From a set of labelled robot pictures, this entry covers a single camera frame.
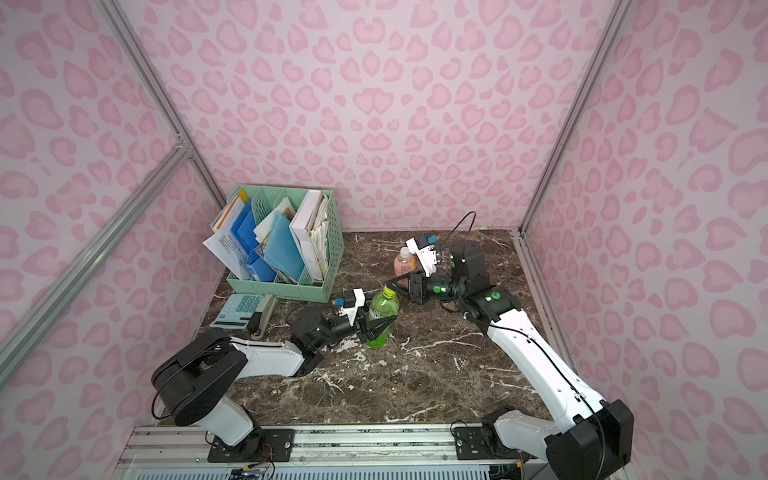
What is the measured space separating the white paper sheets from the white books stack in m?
0.19

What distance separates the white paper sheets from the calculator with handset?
0.28ft

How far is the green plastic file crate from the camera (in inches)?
34.8

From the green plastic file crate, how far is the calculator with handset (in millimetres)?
19

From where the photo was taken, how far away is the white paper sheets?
88 centimetres

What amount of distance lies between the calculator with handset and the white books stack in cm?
19

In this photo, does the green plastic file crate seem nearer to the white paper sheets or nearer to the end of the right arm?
the white paper sheets

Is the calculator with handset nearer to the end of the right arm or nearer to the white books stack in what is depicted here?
the white books stack

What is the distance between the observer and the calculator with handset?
0.94 meters
